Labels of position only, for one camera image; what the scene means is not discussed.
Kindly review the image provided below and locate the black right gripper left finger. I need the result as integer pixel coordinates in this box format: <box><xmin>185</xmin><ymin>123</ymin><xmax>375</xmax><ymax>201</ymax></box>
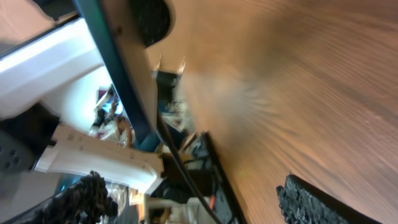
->
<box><xmin>27</xmin><ymin>171</ymin><xmax>118</xmax><ymax>224</ymax></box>

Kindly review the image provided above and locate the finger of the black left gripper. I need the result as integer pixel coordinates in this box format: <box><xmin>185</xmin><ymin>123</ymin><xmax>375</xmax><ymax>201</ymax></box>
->
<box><xmin>129</xmin><ymin>0</ymin><xmax>171</xmax><ymax>47</ymax></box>

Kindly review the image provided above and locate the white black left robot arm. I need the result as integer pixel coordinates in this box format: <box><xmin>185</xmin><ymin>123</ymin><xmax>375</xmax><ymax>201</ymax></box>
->
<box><xmin>1</xmin><ymin>1</ymin><xmax>164</xmax><ymax>194</ymax></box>

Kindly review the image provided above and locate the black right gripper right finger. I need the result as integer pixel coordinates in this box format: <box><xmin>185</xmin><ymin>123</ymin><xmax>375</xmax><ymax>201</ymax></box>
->
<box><xmin>276</xmin><ymin>174</ymin><xmax>381</xmax><ymax>224</ymax></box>

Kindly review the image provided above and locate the blue Galaxy smartphone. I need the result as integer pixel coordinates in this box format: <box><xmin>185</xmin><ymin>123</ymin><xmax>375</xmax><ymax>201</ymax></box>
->
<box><xmin>74</xmin><ymin>0</ymin><xmax>160</xmax><ymax>152</ymax></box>

